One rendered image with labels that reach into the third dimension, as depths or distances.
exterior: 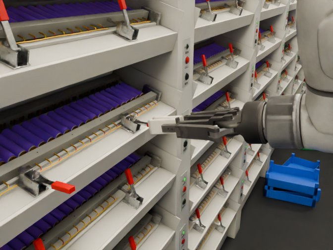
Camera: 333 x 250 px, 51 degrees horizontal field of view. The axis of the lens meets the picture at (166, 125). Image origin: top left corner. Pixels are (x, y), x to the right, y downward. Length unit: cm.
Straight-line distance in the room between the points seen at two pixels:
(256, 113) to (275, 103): 3
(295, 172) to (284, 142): 183
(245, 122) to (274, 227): 150
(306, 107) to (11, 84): 42
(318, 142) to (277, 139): 6
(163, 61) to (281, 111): 39
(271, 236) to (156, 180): 117
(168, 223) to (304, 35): 73
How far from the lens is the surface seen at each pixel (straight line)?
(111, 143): 69
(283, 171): 242
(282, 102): 58
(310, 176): 241
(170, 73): 87
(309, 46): 50
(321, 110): 54
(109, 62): 63
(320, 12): 47
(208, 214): 146
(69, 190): 51
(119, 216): 80
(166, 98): 89
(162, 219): 107
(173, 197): 101
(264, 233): 200
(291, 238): 201
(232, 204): 181
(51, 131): 66
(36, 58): 53
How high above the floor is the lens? 122
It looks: 22 degrees down
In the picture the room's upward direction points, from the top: straight up
